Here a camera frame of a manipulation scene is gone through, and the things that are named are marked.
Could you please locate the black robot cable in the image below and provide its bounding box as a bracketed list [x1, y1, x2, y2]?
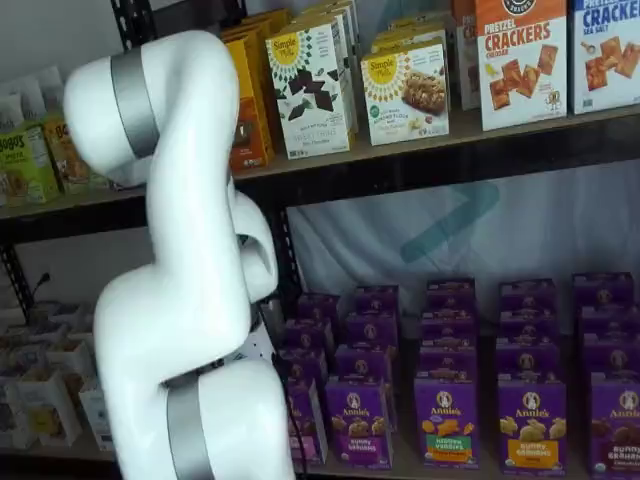
[269, 349, 311, 474]

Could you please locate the brown wooden shelf board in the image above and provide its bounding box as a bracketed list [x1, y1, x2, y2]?
[232, 102, 640, 181]
[0, 187, 149, 219]
[292, 424, 601, 480]
[0, 424, 121, 464]

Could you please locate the purple Annie's box yellow patch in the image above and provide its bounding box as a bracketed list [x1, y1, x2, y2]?
[497, 378, 569, 475]

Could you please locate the yellow Revival box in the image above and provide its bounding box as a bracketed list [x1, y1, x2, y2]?
[244, 7, 296, 101]
[219, 19, 281, 161]
[227, 34, 276, 172]

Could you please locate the white snack bag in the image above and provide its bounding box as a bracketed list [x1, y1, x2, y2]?
[0, 92, 25, 135]
[7, 77, 47, 124]
[37, 63, 67, 109]

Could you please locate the sea salt pretzel crackers box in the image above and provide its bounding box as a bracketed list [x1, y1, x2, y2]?
[572, 0, 640, 115]

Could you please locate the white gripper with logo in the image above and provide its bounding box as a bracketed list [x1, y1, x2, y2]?
[224, 319, 281, 371]

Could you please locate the yellow Bobo's box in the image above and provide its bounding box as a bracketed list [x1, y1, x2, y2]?
[41, 113, 114, 196]

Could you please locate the white sheet with teal logo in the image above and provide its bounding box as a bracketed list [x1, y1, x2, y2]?
[287, 159, 640, 361]

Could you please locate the purple Annie's snack box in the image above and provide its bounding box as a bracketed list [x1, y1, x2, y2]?
[277, 348, 330, 389]
[578, 303, 640, 341]
[283, 318, 335, 356]
[420, 309, 477, 351]
[353, 284, 400, 319]
[343, 310, 400, 351]
[498, 278, 557, 316]
[426, 278, 476, 316]
[418, 344, 479, 381]
[582, 333, 640, 379]
[333, 343, 394, 389]
[495, 308, 559, 349]
[297, 292, 342, 326]
[494, 342, 561, 386]
[572, 271, 636, 311]

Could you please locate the Simple Mills bars box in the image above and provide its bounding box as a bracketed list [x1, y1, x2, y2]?
[360, 43, 451, 147]
[369, 28, 450, 56]
[374, 15, 454, 39]

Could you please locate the Simple Mills sweet thins box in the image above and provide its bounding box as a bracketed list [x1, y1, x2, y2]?
[264, 22, 359, 161]
[287, 8, 360, 136]
[304, 0, 362, 51]

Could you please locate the green Bobo's box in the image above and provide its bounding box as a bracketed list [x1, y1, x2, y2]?
[0, 123, 61, 207]

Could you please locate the purple Annie's box brown patch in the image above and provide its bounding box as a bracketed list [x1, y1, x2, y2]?
[589, 370, 640, 476]

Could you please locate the black metal shelving rack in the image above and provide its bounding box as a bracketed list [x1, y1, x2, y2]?
[0, 192, 151, 321]
[110, 0, 640, 306]

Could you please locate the purple Annie's box green patch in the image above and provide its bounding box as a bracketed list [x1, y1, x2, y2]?
[413, 375, 481, 471]

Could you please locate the orange white crackers box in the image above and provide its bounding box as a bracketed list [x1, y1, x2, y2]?
[452, 0, 482, 112]

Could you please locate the cheddar pretzel crackers box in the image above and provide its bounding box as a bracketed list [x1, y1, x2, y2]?
[474, 0, 570, 132]

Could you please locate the purple Annie's box pink patch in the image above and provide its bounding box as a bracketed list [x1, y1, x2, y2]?
[287, 378, 330, 465]

